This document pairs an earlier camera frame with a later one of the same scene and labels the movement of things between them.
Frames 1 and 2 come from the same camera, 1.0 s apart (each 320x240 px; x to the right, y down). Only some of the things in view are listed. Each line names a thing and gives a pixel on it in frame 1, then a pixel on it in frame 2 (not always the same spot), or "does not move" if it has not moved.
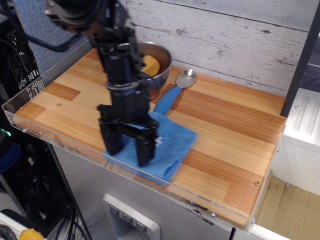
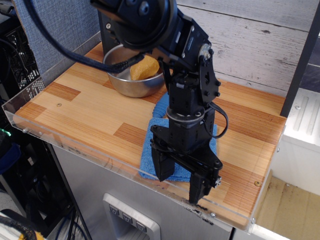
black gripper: [130, 111] to [191, 141]
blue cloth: [174, 142] to [214, 140]
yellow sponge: [153, 65] does not move
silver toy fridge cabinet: [113, 208] does not move
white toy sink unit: [297, 159] does not move
